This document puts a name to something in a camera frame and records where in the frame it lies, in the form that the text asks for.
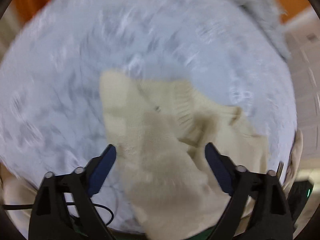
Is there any cream knit cardigan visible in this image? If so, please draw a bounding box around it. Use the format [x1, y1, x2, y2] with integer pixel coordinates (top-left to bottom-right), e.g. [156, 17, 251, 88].
[100, 70, 269, 239]

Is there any beige folded cloth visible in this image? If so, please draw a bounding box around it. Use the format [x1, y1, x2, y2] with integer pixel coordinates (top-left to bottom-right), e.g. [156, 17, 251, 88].
[283, 129, 303, 197]

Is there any green cloth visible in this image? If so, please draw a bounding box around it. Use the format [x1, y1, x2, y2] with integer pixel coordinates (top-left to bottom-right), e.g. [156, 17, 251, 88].
[187, 226, 215, 240]

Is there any blue butterfly bed sheet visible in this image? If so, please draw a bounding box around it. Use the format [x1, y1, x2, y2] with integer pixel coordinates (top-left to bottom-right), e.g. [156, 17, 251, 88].
[0, 0, 298, 234]

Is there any white wardrobe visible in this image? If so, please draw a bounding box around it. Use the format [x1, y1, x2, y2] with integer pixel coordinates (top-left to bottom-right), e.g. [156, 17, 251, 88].
[285, 7, 319, 159]

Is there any grey blue duvet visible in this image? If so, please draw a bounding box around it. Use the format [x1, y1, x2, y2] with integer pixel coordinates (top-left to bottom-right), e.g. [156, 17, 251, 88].
[232, 0, 291, 60]

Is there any black cable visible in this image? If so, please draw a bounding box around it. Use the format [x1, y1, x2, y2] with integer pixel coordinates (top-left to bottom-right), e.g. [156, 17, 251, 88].
[1, 200, 115, 228]

